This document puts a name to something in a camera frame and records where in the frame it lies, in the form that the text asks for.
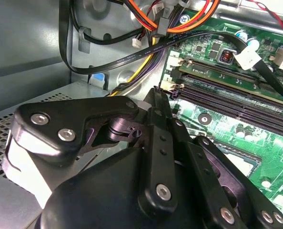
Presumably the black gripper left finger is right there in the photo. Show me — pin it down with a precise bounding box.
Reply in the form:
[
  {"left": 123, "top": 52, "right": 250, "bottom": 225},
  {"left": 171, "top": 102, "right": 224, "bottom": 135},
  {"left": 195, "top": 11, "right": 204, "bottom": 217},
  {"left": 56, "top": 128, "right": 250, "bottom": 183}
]
[{"left": 3, "top": 87, "right": 178, "bottom": 217}]

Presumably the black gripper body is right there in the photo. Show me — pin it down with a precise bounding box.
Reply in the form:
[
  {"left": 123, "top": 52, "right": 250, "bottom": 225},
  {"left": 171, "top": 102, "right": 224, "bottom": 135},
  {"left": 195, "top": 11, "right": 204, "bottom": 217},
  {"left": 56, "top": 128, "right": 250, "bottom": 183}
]
[{"left": 40, "top": 145, "right": 211, "bottom": 229}]

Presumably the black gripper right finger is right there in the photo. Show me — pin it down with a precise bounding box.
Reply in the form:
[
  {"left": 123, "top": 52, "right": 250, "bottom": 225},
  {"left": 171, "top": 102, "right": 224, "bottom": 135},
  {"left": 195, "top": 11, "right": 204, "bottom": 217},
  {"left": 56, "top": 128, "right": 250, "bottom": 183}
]
[{"left": 166, "top": 94, "right": 283, "bottom": 229}]

